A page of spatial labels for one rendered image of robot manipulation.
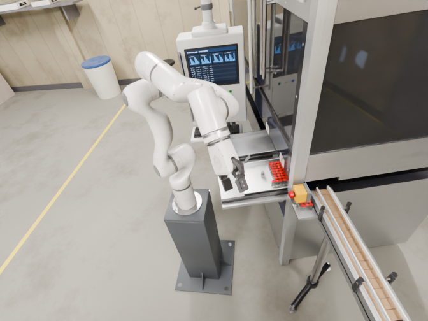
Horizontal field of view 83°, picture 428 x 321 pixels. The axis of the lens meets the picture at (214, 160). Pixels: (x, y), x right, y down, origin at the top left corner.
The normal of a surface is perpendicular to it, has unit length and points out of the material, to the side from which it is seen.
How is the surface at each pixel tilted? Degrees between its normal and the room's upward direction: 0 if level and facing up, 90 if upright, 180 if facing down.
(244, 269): 0
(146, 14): 90
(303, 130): 90
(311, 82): 90
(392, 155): 90
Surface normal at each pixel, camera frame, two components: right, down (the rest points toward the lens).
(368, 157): 0.09, 0.66
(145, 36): -0.12, 0.68
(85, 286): -0.12, -0.73
